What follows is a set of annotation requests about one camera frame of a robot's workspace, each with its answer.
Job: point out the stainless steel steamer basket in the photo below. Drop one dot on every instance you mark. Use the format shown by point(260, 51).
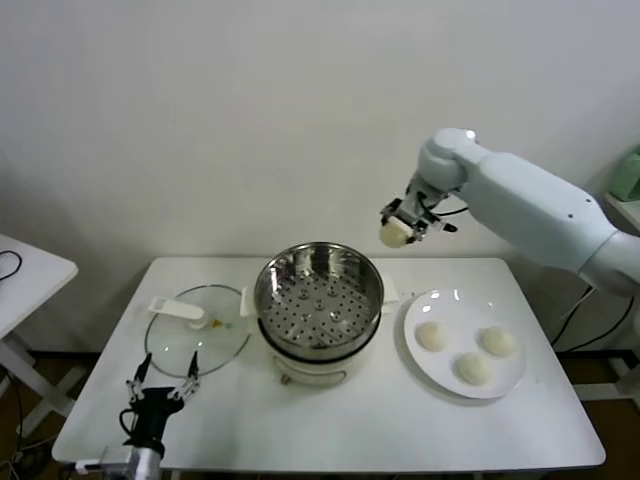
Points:
point(320, 300)

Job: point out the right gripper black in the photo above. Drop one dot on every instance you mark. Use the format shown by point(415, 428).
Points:
point(417, 205)

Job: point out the cream electric pot base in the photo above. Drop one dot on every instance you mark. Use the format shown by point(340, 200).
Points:
point(310, 367)

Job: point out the white floor frame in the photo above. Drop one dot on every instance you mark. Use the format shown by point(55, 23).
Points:
point(627, 375)

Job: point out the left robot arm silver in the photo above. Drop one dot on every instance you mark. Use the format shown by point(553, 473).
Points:
point(147, 462)

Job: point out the pale green appliance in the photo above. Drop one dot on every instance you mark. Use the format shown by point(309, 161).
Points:
point(627, 175)

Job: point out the white round plate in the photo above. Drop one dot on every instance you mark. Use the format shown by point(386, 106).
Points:
point(450, 310)

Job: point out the white shelf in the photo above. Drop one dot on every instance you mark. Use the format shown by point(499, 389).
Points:
point(625, 207)

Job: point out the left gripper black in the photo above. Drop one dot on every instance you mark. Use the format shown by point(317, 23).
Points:
point(155, 405)

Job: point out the white side table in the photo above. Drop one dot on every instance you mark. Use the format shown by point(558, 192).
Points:
point(30, 280)

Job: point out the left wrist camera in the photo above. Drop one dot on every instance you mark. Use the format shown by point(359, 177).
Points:
point(112, 457)

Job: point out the white steamed baozi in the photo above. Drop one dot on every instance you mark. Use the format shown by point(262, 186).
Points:
point(498, 341)
point(432, 336)
point(395, 235)
point(473, 369)

